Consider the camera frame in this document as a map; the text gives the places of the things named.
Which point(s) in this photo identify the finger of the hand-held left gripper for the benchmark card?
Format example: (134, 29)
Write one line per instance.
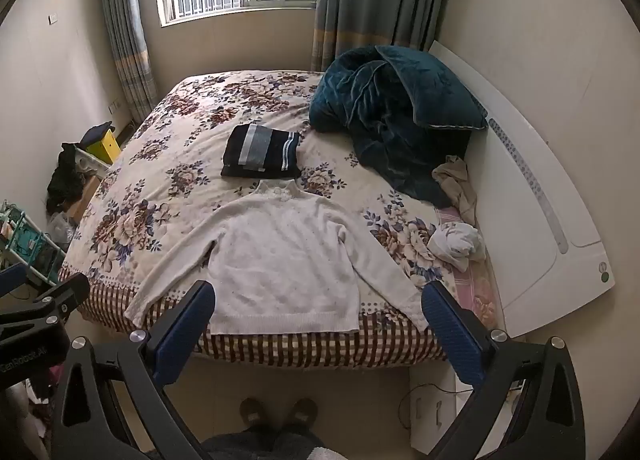
(10, 277)
(65, 290)

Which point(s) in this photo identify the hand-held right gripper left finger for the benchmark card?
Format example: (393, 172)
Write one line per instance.
(185, 330)

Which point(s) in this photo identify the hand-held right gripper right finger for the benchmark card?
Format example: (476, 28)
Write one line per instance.
(450, 330)

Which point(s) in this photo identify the white knit sweater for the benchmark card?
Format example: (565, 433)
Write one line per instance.
(280, 265)

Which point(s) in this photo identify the teal storage rack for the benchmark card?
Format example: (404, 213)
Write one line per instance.
(30, 245)

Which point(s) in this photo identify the pink mattress pad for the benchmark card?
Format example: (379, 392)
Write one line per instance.
(480, 290)

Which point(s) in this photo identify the clear plastic bag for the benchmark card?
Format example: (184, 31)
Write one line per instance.
(62, 229)

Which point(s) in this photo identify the white crumpled cloth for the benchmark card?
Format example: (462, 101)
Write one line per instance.
(455, 245)

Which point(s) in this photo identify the white nightstand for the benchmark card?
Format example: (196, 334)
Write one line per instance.
(435, 415)

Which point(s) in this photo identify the brown slipper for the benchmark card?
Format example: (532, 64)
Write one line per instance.
(254, 411)
(302, 411)

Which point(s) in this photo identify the black bag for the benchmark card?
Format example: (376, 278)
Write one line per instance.
(65, 179)

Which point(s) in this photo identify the white headboard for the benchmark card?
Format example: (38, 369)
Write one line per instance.
(540, 220)

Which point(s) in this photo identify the person's grey trouser legs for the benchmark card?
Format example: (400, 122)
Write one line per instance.
(270, 445)

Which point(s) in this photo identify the beige cloth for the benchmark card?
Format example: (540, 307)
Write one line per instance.
(457, 185)

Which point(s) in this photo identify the floral bed sheet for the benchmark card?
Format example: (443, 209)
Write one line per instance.
(165, 179)

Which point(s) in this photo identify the yellow box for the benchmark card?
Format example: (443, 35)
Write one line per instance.
(107, 147)

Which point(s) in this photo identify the teal plush blanket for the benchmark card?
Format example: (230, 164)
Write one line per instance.
(390, 149)

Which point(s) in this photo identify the dark striped folded sweater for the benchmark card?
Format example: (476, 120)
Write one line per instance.
(260, 152)

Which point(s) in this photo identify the teal pillow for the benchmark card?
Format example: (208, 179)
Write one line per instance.
(430, 89)

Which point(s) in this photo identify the white wall socket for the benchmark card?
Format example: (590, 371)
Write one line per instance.
(116, 105)

